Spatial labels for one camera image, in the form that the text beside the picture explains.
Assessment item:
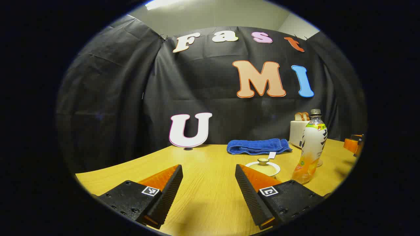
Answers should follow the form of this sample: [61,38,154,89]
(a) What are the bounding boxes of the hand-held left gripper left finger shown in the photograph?
[93,164,183,230]

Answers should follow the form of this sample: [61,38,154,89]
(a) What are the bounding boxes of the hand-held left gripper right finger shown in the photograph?
[235,164,328,230]

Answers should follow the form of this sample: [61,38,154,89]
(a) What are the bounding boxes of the clear labelled water bottle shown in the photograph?
[291,109,328,185]

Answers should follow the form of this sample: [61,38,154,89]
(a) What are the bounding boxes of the cream ceramic teacup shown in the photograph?
[245,161,281,180]

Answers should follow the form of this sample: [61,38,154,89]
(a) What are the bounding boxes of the blue folded towel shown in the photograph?
[227,138,292,160]

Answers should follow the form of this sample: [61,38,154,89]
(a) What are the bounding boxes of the white toaster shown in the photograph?
[289,120,310,148]

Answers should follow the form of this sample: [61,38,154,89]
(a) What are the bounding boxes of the black backdrop cloth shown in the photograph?
[56,15,367,174]

